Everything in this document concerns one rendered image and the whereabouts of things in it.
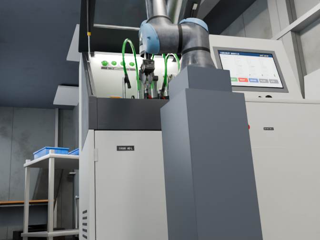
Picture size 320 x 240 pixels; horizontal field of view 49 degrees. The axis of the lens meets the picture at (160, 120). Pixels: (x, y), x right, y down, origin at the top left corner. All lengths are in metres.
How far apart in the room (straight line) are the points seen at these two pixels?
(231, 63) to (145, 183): 1.08
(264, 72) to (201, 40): 1.11
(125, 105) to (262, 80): 1.03
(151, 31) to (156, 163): 0.64
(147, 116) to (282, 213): 0.84
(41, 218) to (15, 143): 2.58
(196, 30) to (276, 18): 3.39
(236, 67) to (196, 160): 1.30
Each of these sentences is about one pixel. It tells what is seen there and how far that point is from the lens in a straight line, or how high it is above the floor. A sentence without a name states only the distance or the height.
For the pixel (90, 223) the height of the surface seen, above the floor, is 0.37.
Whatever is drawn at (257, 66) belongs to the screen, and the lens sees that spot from 2.47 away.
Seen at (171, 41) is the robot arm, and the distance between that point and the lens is 1.40.
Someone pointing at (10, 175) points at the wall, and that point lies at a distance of 9.29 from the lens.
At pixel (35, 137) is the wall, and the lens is 9.45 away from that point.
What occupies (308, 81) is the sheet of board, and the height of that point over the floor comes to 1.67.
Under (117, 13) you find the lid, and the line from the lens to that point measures 2.33.
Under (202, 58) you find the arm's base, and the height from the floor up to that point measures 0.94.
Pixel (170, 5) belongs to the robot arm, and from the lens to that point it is 1.89.
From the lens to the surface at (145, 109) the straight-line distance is 1.75.
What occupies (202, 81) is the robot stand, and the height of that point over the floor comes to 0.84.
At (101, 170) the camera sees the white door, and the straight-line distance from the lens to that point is 1.65.
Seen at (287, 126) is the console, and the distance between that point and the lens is 2.06.
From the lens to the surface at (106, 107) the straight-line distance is 1.72.
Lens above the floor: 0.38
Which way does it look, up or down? 15 degrees up
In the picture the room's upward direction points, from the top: 4 degrees counter-clockwise
